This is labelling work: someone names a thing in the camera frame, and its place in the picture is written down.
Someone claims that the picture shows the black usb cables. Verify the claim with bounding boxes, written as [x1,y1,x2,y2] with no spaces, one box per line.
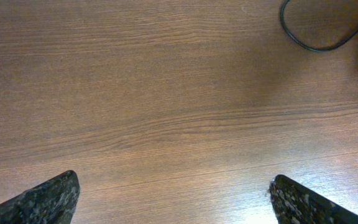
[278,0,358,53]

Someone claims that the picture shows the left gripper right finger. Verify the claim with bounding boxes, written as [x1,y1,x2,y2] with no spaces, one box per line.
[268,174,358,224]

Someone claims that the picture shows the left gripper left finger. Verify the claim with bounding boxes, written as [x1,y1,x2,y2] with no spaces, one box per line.
[0,170,80,223]

